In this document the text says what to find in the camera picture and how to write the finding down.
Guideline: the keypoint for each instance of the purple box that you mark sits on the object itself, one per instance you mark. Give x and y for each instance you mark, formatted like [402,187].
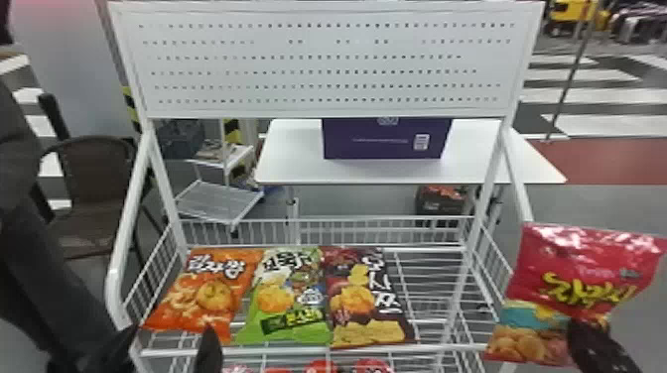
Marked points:
[385,138]

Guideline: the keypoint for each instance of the red noodle cup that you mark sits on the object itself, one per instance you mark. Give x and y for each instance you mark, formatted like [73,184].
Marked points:
[320,367]
[373,366]

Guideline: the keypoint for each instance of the black tool box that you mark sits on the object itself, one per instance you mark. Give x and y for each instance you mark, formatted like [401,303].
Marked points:
[442,200]

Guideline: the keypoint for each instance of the dark red snack packet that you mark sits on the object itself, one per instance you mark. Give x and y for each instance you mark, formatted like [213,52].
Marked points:
[365,297]

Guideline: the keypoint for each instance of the orange snack packet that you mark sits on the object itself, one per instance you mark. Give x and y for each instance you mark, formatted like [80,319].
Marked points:
[208,291]

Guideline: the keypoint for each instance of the brown chair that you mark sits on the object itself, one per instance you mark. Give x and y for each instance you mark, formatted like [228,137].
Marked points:
[94,177]

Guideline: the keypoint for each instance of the green snack packet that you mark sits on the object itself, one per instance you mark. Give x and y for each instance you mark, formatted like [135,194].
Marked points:
[286,297]

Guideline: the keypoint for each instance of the grey pole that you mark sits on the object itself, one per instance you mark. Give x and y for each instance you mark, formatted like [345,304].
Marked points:
[570,73]

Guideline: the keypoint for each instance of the white side table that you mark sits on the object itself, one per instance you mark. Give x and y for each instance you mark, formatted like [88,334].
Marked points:
[297,156]

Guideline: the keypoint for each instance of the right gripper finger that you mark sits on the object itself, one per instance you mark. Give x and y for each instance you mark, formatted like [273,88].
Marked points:
[599,351]

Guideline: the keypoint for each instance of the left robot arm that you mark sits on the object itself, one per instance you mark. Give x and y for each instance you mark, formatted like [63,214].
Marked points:
[36,271]

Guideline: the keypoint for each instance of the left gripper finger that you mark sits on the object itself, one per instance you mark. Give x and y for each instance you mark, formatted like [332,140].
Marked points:
[209,354]

